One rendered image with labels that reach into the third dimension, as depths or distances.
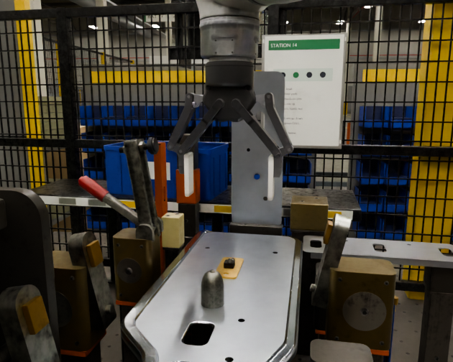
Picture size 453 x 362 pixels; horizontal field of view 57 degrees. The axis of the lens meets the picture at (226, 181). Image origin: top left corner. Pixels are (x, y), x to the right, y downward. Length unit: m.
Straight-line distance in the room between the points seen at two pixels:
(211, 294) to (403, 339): 0.69
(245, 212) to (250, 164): 0.11
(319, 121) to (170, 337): 0.81
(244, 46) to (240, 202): 0.43
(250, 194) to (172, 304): 0.41
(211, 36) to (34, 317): 0.43
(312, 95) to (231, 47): 0.60
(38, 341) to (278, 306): 0.31
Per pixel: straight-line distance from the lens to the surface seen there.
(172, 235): 0.80
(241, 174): 0.95
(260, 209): 0.96
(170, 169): 1.08
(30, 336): 0.46
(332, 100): 1.20
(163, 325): 0.57
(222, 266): 0.72
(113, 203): 0.75
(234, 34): 0.63
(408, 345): 1.16
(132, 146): 0.70
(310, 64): 1.20
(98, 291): 0.59
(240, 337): 0.54
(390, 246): 0.88
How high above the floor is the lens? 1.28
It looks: 11 degrees down
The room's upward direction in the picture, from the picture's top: straight up
